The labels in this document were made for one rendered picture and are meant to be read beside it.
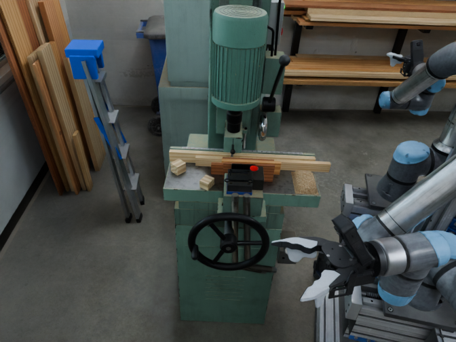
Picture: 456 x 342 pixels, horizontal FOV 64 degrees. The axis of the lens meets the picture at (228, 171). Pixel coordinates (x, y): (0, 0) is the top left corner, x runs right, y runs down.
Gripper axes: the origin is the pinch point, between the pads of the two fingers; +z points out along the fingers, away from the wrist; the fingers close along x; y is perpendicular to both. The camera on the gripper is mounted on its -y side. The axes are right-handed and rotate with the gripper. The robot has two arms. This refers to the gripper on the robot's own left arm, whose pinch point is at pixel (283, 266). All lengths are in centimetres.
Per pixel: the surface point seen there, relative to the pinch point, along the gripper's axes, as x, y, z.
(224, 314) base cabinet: 76, 107, -7
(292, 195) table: 59, 26, -29
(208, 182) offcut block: 68, 21, 2
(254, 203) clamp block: 54, 24, -12
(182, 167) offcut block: 79, 20, 10
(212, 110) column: 98, 4, -6
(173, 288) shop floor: 103, 111, 17
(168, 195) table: 72, 27, 17
